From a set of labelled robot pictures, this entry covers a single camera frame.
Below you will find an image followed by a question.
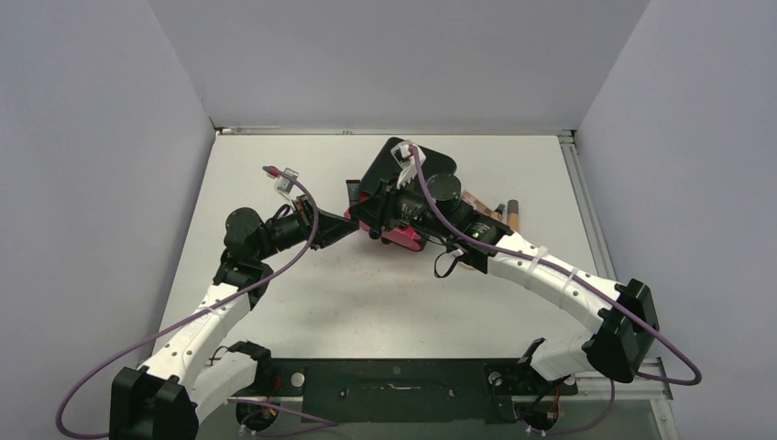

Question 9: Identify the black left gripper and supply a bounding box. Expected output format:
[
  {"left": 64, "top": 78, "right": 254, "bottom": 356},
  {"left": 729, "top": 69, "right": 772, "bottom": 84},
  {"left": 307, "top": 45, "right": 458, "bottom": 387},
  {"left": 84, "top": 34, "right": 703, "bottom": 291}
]
[{"left": 255, "top": 195, "right": 358, "bottom": 261}]

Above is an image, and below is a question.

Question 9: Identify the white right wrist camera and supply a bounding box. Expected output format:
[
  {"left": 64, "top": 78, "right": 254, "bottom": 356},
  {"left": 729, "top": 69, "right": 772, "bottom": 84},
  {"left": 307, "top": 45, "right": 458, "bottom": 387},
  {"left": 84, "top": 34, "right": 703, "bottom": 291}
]
[{"left": 389, "top": 140, "right": 426, "bottom": 190}]

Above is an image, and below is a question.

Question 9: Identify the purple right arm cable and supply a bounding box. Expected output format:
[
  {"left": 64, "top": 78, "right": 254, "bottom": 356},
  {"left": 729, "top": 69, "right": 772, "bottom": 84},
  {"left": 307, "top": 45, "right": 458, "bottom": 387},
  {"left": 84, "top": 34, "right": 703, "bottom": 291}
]
[{"left": 408, "top": 144, "right": 704, "bottom": 437}]

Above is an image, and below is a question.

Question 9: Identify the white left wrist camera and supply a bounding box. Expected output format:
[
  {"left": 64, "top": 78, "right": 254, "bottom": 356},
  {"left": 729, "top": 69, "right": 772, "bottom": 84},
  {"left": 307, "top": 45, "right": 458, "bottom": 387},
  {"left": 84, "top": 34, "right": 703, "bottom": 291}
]
[{"left": 268, "top": 168, "right": 299, "bottom": 199}]

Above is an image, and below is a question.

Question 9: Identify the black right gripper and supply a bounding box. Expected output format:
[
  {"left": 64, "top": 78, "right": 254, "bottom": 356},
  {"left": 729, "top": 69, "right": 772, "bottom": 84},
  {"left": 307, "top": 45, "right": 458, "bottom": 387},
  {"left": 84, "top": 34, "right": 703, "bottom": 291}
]
[{"left": 350, "top": 170, "right": 452, "bottom": 238}]

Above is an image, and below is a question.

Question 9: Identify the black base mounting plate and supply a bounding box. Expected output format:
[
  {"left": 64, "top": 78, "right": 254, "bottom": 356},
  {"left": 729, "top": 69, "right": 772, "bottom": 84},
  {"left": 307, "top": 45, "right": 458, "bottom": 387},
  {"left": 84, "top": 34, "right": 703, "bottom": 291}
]
[{"left": 236, "top": 358, "right": 577, "bottom": 424}]

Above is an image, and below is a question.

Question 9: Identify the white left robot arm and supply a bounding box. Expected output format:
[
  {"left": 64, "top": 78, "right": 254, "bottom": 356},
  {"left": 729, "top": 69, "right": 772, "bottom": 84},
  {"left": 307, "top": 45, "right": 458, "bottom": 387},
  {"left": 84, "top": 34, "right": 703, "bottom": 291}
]
[{"left": 108, "top": 196, "right": 358, "bottom": 439}]

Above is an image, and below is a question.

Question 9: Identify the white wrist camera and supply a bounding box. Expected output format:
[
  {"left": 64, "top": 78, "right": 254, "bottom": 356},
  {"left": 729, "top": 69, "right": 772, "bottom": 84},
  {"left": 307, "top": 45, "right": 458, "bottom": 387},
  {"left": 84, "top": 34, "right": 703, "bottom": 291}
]
[
  {"left": 389, "top": 140, "right": 426, "bottom": 190},
  {"left": 268, "top": 168, "right": 299, "bottom": 199}
]

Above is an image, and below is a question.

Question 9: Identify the pink drawer with black knob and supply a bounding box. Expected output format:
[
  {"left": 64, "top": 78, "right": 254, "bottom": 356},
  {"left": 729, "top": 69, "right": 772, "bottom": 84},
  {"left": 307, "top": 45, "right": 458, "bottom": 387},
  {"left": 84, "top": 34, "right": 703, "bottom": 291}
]
[{"left": 344, "top": 192, "right": 428, "bottom": 252}]

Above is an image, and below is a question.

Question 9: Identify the eyeshadow palette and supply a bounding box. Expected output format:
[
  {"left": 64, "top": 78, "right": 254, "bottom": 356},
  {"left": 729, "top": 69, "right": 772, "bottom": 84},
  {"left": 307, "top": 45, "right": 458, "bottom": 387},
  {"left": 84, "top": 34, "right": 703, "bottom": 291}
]
[{"left": 462, "top": 191, "right": 493, "bottom": 216}]

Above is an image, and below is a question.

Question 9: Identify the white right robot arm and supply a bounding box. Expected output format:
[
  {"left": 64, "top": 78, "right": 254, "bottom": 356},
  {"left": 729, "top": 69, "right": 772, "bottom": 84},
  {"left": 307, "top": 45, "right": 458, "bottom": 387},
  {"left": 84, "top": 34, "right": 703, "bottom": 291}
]
[{"left": 346, "top": 173, "right": 659, "bottom": 392}]

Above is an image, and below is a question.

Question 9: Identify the tan foundation tube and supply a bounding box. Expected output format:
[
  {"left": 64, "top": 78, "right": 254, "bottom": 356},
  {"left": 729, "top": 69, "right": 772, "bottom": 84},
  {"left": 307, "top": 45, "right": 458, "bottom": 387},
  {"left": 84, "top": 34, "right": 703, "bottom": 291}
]
[{"left": 507, "top": 199, "right": 520, "bottom": 232}]

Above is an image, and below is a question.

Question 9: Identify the tan concealer stick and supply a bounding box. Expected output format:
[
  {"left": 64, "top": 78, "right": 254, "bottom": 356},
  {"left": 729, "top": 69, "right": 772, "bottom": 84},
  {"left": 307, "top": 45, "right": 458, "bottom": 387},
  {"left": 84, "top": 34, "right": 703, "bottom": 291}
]
[{"left": 491, "top": 203, "right": 506, "bottom": 221}]

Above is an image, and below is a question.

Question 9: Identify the round beige powder puff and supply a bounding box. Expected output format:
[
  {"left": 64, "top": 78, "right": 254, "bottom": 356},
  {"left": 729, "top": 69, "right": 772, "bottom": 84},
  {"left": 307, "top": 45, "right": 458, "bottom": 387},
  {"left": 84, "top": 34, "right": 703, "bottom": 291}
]
[{"left": 456, "top": 255, "right": 475, "bottom": 270}]

